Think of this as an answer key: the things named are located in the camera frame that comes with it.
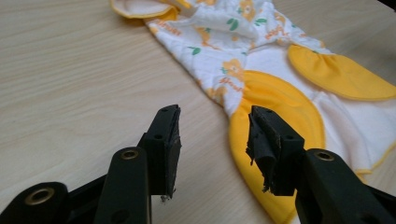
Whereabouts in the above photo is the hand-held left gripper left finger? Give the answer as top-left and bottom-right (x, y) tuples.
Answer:
(92, 104), (182, 224)

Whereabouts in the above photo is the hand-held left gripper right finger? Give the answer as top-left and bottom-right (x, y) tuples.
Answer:
(245, 105), (396, 224)

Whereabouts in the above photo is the white and yellow baby garment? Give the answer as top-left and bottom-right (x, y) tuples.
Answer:
(109, 0), (396, 224)

